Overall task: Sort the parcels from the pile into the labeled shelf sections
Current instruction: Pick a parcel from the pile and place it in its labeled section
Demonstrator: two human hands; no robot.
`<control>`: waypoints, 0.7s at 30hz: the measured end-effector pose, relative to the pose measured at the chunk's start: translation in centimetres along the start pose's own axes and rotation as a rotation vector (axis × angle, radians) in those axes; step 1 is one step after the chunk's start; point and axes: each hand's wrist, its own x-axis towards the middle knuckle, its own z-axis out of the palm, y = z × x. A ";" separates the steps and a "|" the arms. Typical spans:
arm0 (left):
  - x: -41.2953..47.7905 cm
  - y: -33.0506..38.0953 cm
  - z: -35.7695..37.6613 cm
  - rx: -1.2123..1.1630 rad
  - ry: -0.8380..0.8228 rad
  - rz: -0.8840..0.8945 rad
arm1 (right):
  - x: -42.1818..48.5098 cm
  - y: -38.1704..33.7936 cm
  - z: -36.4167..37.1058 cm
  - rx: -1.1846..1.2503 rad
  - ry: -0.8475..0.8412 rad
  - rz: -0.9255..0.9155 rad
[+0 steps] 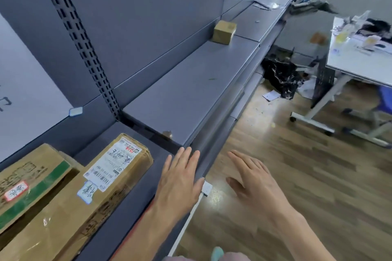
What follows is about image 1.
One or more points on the clear plastic bag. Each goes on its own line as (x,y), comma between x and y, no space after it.
(347,28)

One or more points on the white shelf edge strip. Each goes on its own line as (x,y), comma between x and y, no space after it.
(196,212)

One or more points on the black perforated metal panel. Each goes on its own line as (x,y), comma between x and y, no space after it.
(323,82)

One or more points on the white table on wheels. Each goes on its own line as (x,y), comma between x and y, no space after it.
(355,59)

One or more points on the small white tag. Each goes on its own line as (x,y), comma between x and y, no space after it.
(75,111)

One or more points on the person's left little finger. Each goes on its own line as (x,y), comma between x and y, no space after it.
(167,167)

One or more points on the black plastic bag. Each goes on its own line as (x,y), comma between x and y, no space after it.
(281,75)

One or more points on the person's left forearm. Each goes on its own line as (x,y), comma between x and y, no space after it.
(144,236)

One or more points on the small brass fitting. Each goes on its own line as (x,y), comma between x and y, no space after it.
(167,134)

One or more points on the person's left thumb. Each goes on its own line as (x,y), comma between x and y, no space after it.
(199,186)

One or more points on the long cardboard box white label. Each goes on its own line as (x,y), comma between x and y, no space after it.
(92,196)

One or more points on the papers in plastic sleeve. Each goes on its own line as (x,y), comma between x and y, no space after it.
(265,4)

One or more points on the person's right thumb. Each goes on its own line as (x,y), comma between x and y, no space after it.
(235,186)

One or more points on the cardboard box green tape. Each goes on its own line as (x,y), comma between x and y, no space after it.
(27,184)

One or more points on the white paper sheet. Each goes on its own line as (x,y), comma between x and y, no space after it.
(271,96)

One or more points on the person's left hand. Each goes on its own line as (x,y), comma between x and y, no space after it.
(177,187)

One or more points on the pile of dark clothes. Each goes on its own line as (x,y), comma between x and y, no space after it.
(309,5)

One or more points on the person's right hand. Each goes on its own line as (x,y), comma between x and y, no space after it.
(260,186)

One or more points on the blue chair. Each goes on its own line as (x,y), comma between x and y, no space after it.
(379,108)

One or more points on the person's teal clothing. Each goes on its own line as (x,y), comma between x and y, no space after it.
(218,254)

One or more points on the grey metal shelving unit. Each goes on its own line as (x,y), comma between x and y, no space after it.
(183,80)

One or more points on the person's right forearm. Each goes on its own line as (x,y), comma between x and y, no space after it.
(301,236)

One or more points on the small cardboard box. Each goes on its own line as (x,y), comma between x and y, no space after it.
(224,32)

